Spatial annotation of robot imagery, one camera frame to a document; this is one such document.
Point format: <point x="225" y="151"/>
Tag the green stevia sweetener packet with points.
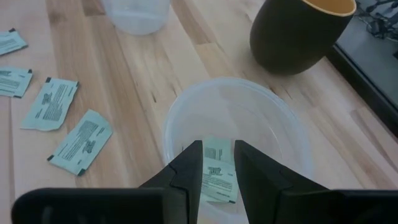
<point x="51" y="104"/>
<point x="81" y="141"/>
<point x="9" y="42"/>
<point x="217" y="149"/>
<point x="219" y="180"/>
<point x="14" y="81"/>

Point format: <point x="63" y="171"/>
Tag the brown mug with yellow inside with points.
<point x="289" y="40"/>

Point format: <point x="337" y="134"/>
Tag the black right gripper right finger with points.
<point x="295" y="205"/>

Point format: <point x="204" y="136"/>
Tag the clear plastic cup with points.
<point x="136" y="18"/>
<point x="248" y="102"/>

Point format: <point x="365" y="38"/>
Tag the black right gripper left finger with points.
<point x="124" y="205"/>

